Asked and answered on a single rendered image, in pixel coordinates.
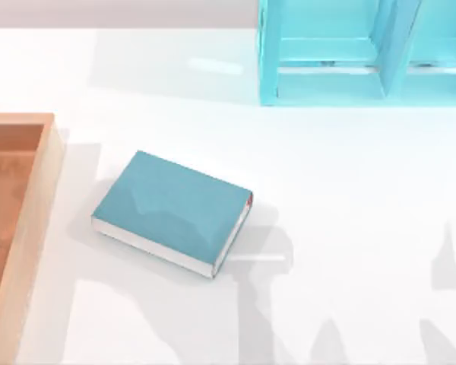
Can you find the teal book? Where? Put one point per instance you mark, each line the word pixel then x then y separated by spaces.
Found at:
pixel 167 207

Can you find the shallow salmon-coloured box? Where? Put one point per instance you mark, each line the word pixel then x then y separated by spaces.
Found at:
pixel 19 228

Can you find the light blue rack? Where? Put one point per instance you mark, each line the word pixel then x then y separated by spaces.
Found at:
pixel 327 85

